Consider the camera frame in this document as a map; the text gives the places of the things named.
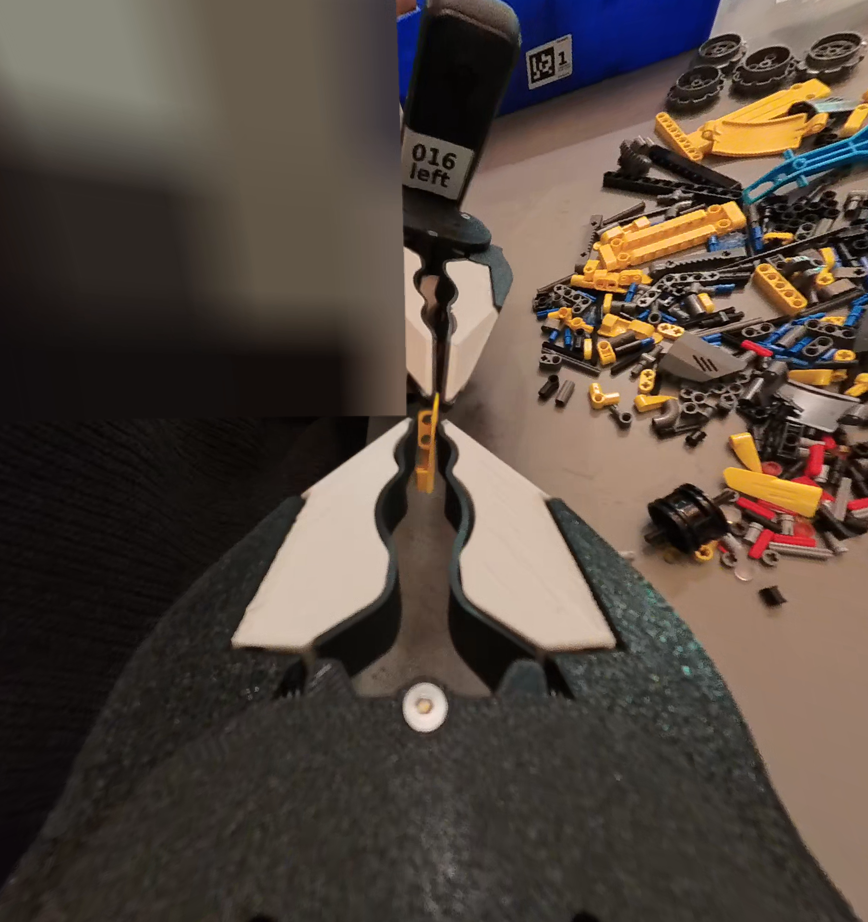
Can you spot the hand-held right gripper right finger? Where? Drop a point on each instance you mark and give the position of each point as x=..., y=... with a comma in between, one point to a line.
x=520, y=562

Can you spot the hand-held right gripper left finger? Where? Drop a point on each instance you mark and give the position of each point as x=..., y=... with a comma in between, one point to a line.
x=326, y=554

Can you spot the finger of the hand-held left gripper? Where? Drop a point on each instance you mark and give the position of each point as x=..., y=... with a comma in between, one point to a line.
x=471, y=317
x=416, y=338

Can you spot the yellow curved panel piece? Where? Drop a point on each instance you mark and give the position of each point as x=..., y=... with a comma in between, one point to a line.
x=427, y=461

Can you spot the grey curved pipe elbow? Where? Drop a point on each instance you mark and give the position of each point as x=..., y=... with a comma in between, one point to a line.
x=668, y=421

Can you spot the black tube connector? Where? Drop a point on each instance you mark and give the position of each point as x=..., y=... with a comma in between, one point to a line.
x=546, y=388

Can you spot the grey tube connector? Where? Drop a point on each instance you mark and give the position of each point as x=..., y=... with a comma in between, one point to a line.
x=564, y=392

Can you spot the yellow angled pin connector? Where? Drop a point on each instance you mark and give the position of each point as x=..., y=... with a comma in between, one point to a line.
x=601, y=396

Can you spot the black plastic wheel rim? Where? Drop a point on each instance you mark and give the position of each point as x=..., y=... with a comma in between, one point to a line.
x=686, y=515

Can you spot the blue plastic bin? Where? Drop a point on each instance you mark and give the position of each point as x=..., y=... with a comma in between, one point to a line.
x=621, y=36

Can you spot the grey axle pin connector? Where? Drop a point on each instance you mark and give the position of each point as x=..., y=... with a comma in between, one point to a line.
x=623, y=418

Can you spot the yellow two-hole liftarm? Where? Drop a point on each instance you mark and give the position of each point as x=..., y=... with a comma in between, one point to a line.
x=646, y=378

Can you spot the small yellow wedge panel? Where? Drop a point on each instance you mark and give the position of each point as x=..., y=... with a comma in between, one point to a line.
x=654, y=403

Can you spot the long yellow beam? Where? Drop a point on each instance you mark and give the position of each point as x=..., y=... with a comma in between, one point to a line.
x=664, y=234

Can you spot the grey vented panel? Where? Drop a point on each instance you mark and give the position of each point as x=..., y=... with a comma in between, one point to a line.
x=697, y=360

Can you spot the black toy wheel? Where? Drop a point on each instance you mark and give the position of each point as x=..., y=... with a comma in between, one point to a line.
x=722, y=49
x=834, y=52
x=764, y=66
x=697, y=88

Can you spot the pile of red grey pins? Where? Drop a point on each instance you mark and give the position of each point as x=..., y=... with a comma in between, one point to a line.
x=762, y=540

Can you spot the person's black knit sweater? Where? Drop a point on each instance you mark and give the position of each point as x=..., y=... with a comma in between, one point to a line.
x=81, y=576

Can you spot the yellow rounded panel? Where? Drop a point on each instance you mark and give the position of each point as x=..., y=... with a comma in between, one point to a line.
x=747, y=452

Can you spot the small black pin piece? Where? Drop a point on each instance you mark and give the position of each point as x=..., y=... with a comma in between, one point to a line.
x=771, y=596

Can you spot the large yellow ribbed panel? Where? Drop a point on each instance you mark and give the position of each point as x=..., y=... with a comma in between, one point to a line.
x=772, y=493

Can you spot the large yellow curved assembly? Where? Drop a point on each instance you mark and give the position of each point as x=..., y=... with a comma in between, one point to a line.
x=754, y=129

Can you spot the black curved panel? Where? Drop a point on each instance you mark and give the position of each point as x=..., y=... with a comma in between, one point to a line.
x=816, y=410

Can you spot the pile of black yellow pieces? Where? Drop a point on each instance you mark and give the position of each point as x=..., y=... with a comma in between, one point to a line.
x=823, y=335

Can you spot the turquoise curved frame piece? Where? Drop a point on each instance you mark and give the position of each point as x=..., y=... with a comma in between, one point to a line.
x=808, y=162

